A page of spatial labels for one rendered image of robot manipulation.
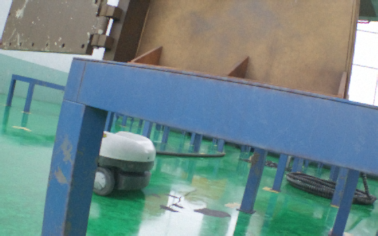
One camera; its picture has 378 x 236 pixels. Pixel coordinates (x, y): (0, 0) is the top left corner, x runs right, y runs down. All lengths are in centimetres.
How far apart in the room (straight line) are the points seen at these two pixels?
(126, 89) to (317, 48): 42
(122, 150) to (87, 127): 115
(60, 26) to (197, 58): 45
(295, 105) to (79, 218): 54
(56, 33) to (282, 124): 76
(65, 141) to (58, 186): 10
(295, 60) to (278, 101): 25
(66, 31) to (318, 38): 70
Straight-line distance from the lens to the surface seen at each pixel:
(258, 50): 77
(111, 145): 185
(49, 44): 106
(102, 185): 189
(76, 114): 71
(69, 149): 72
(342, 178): 351
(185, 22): 87
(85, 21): 93
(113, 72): 66
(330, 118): 49
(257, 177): 229
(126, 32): 88
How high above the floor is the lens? 56
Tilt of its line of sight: 1 degrees up
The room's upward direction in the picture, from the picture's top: 13 degrees clockwise
